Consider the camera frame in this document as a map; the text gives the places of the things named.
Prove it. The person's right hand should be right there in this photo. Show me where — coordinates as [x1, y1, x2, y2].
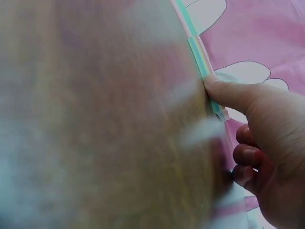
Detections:
[204, 74, 305, 229]

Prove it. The pastel striped paper sheet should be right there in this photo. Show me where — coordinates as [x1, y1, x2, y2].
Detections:
[170, 0, 199, 39]

